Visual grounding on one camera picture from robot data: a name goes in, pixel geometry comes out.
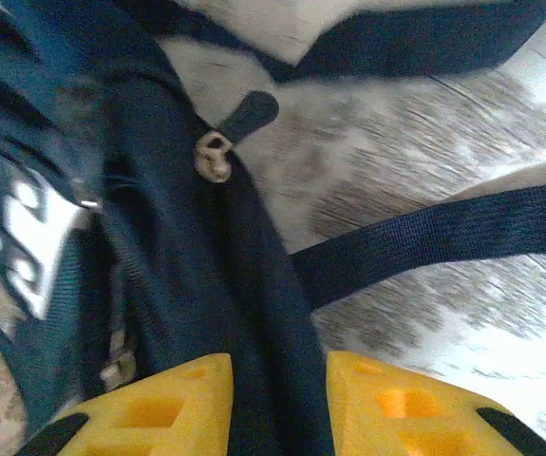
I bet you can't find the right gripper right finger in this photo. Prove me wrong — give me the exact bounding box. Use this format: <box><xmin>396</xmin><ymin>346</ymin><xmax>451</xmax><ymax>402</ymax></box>
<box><xmin>327</xmin><ymin>351</ymin><xmax>546</xmax><ymax>456</ymax></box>

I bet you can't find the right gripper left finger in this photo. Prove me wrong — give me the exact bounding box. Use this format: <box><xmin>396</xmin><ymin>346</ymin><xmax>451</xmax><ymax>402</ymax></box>
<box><xmin>15</xmin><ymin>353</ymin><xmax>234</xmax><ymax>456</ymax></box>

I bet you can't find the navy blue backpack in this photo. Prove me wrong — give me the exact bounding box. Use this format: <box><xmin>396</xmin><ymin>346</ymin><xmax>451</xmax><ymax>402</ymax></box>
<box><xmin>0</xmin><ymin>0</ymin><xmax>546</xmax><ymax>456</ymax></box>

